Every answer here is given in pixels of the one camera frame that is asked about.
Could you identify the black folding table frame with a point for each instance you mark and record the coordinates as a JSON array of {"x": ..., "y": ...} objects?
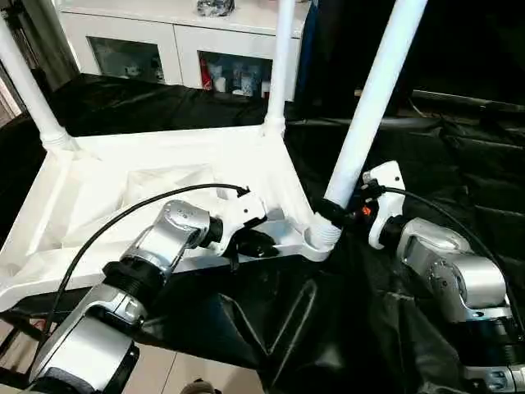
[{"x": 20, "y": 345}]

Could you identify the white glass-door cabinet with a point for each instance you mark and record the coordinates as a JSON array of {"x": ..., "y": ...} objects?
[{"x": 164, "y": 37}]

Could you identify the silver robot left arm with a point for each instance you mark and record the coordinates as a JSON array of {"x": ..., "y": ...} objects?
[{"x": 156, "y": 254}]

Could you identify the white plastic table top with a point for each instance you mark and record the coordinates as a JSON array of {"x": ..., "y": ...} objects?
[{"x": 123, "y": 180}]

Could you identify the shiny silver ornament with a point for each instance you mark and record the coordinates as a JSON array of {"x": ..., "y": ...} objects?
[{"x": 216, "y": 6}]

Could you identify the white plastic table leg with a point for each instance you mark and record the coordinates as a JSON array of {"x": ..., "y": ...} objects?
[
  {"x": 280, "y": 57},
  {"x": 373, "y": 98},
  {"x": 33, "y": 90}
]

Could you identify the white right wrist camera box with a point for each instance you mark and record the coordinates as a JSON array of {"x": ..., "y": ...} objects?
[{"x": 384, "y": 197}]

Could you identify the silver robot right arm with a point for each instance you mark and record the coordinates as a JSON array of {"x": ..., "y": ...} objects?
[{"x": 459, "y": 271}]

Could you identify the grey metal rack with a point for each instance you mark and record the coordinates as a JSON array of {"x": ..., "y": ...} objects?
[{"x": 33, "y": 37}]

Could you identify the black robot left foot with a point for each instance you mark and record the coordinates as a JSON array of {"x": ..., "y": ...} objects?
[{"x": 201, "y": 387}]

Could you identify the dark grey bar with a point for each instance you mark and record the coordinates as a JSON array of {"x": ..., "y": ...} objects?
[{"x": 467, "y": 100}]

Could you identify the black mat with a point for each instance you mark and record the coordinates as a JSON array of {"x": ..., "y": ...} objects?
[{"x": 312, "y": 328}]

